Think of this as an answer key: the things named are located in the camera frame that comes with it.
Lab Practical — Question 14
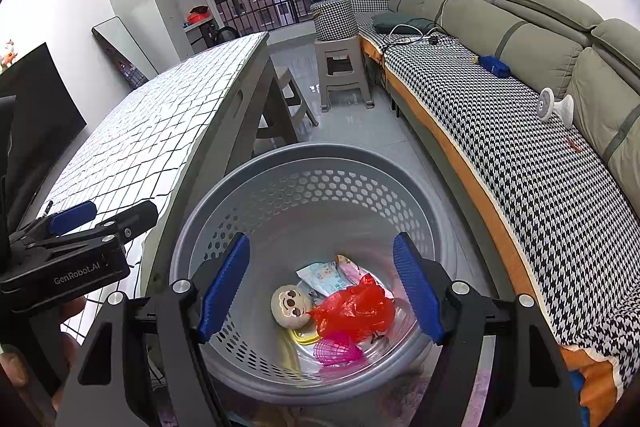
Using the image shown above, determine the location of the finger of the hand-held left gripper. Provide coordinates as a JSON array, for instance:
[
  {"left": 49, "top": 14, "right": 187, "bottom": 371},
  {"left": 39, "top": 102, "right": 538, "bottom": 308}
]
[
  {"left": 75, "top": 200, "right": 159, "bottom": 244},
  {"left": 17, "top": 201, "right": 98, "bottom": 239}
]

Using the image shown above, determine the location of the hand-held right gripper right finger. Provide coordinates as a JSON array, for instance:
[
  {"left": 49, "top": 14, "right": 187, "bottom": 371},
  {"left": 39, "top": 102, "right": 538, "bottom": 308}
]
[{"left": 392, "top": 232, "right": 586, "bottom": 427}]

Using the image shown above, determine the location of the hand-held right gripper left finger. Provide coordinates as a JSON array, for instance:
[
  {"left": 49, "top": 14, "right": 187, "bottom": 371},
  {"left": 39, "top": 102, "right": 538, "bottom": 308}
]
[{"left": 55, "top": 233, "right": 251, "bottom": 427}]

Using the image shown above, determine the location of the red plastic bag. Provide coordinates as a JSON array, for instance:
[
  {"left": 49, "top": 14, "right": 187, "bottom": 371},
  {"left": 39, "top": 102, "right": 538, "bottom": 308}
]
[{"left": 307, "top": 273, "right": 397, "bottom": 344}]

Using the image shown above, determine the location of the pink snack wrapper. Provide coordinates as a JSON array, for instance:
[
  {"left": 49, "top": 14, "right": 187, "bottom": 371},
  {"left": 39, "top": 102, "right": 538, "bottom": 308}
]
[{"left": 336, "top": 254, "right": 373, "bottom": 288}]

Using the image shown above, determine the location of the beige sloth plush keychain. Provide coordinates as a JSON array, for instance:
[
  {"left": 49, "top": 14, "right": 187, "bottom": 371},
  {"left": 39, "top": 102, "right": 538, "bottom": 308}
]
[{"left": 270, "top": 284, "right": 313, "bottom": 330}]

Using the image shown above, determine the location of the yellow plastic ring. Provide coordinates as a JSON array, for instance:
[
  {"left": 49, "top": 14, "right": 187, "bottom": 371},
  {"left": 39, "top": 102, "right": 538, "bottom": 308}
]
[{"left": 287, "top": 327, "right": 323, "bottom": 348}]

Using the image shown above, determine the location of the wet wipes packet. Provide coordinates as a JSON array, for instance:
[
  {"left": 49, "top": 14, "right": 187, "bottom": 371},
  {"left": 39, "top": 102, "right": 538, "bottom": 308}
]
[{"left": 296, "top": 261, "right": 351, "bottom": 298}]

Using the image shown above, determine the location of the pink plastic mesh piece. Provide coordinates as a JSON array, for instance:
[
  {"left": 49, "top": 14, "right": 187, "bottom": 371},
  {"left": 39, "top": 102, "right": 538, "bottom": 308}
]
[{"left": 312, "top": 332, "right": 366, "bottom": 367}]

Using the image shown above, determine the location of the grey perforated plastic basket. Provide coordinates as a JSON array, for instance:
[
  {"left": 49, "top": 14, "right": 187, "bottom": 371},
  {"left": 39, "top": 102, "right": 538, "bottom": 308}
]
[{"left": 169, "top": 142, "right": 498, "bottom": 408}]

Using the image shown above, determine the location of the person's left hand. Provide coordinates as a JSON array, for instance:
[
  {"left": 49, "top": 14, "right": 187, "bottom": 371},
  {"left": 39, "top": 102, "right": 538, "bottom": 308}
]
[{"left": 0, "top": 296, "right": 88, "bottom": 410}]

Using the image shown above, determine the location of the white checked tablecloth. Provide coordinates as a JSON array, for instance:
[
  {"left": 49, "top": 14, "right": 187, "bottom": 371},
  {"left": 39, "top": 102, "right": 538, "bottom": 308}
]
[{"left": 42, "top": 32, "right": 271, "bottom": 343}]

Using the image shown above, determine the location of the black television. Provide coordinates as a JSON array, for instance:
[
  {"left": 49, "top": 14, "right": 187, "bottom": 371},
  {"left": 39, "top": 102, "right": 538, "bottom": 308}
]
[{"left": 0, "top": 42, "right": 88, "bottom": 228}]

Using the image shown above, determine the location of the grey folding table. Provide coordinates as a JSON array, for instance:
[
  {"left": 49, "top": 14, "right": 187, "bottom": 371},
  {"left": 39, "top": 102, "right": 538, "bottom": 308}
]
[{"left": 135, "top": 34, "right": 321, "bottom": 303}]

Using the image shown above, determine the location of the houndstooth sofa cover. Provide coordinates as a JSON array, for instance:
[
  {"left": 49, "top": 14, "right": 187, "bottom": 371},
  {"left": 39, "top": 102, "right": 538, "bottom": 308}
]
[{"left": 357, "top": 0, "right": 640, "bottom": 410}]

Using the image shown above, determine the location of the leaning standing mirror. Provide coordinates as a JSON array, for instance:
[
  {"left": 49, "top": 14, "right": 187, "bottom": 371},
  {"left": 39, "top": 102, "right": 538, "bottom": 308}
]
[{"left": 91, "top": 17, "right": 161, "bottom": 90}]

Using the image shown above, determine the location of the white cabinet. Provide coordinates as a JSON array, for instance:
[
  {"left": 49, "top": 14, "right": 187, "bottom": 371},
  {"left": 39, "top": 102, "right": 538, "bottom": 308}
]
[{"left": 182, "top": 19, "right": 221, "bottom": 55}]

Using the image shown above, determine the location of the beige plastic stool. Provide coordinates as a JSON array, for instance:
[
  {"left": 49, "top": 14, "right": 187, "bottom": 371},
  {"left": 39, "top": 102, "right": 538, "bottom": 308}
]
[{"left": 314, "top": 38, "right": 375, "bottom": 112}]

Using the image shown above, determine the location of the small white fan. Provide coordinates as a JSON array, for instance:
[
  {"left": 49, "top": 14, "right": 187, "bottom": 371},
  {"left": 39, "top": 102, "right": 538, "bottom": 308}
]
[{"left": 537, "top": 87, "right": 576, "bottom": 128}]

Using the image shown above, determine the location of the blue object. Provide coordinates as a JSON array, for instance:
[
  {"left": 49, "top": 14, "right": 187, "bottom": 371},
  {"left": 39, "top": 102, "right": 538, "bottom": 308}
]
[{"left": 477, "top": 55, "right": 511, "bottom": 76}]

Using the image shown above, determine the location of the black power strip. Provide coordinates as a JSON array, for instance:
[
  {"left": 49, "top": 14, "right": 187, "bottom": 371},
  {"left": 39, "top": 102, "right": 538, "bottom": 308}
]
[{"left": 380, "top": 34, "right": 441, "bottom": 58}]

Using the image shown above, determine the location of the dark teal cushion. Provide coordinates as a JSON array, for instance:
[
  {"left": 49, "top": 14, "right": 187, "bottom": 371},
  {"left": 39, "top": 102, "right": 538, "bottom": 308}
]
[{"left": 372, "top": 13, "right": 431, "bottom": 35}]

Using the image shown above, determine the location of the olive green sofa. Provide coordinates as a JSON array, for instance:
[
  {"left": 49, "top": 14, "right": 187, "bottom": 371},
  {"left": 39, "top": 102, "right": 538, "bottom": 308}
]
[{"left": 350, "top": 0, "right": 640, "bottom": 228}]

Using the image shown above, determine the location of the houndstooth storage pouffe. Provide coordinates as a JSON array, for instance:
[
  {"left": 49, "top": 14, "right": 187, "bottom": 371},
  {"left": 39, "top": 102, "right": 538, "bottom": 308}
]
[{"left": 310, "top": 0, "right": 361, "bottom": 42}]

